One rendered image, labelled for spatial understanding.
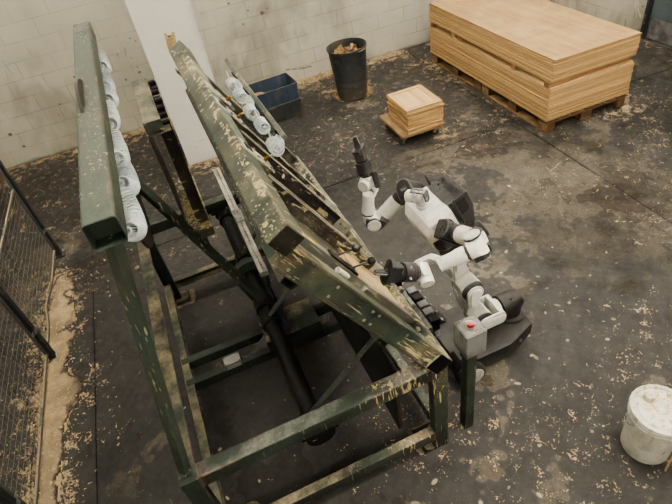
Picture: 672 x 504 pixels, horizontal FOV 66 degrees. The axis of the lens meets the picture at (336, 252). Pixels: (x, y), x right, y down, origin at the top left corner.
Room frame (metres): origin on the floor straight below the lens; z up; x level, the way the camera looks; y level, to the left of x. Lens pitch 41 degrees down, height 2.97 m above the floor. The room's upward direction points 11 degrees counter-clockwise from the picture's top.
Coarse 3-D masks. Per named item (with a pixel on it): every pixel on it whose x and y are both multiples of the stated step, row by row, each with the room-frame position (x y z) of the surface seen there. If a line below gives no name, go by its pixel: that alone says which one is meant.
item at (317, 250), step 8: (304, 240) 1.61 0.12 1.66; (312, 248) 1.61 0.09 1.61; (320, 248) 1.62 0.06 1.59; (320, 256) 1.62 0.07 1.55; (328, 256) 1.63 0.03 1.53; (328, 264) 1.63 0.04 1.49; (336, 264) 1.64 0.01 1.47; (352, 280) 1.65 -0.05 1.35; (360, 280) 1.66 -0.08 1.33; (376, 288) 1.72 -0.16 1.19; (376, 296) 1.68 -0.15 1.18; (384, 296) 1.70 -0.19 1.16; (384, 304) 1.69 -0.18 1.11; (392, 304) 1.70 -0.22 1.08; (392, 312) 1.70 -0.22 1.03; (400, 312) 1.71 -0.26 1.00; (408, 312) 1.77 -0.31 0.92; (408, 320) 1.72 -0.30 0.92
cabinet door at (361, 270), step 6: (348, 258) 1.94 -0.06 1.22; (354, 264) 1.94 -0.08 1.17; (360, 270) 1.92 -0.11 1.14; (366, 270) 2.01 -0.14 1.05; (366, 276) 1.90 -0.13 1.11; (372, 276) 2.00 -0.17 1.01; (372, 282) 1.88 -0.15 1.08; (378, 282) 1.98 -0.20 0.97; (378, 288) 1.86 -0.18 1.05; (384, 288) 1.95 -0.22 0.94; (390, 294) 1.93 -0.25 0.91
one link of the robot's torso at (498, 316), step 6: (480, 300) 2.28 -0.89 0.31; (486, 300) 2.27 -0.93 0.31; (492, 300) 2.23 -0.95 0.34; (486, 306) 2.26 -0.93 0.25; (492, 306) 2.20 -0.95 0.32; (498, 306) 2.18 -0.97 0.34; (492, 312) 2.20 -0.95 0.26; (498, 312) 2.13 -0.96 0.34; (504, 312) 2.13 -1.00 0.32; (486, 318) 2.10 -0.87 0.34; (492, 318) 2.10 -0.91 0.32; (498, 318) 2.11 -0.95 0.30; (504, 318) 2.12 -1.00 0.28; (486, 324) 2.08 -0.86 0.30; (492, 324) 2.09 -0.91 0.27
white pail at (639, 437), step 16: (640, 400) 1.35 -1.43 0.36; (656, 400) 1.33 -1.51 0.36; (640, 416) 1.26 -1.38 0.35; (656, 416) 1.25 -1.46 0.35; (624, 432) 1.31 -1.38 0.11; (640, 432) 1.22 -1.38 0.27; (656, 432) 1.16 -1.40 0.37; (624, 448) 1.26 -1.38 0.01; (640, 448) 1.20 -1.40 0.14; (656, 448) 1.15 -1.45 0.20; (656, 464) 1.15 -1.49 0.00
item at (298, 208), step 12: (276, 132) 1.99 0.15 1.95; (276, 156) 1.98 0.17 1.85; (264, 168) 1.95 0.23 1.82; (276, 180) 2.00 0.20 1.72; (288, 192) 1.97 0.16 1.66; (288, 204) 1.97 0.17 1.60; (300, 204) 1.98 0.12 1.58; (300, 216) 1.98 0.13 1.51; (312, 216) 1.99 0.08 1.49; (312, 228) 1.99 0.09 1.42; (324, 228) 2.01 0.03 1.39; (336, 240) 2.02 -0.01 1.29; (348, 240) 2.08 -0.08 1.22; (348, 252) 2.03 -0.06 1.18; (360, 252) 2.05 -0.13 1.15
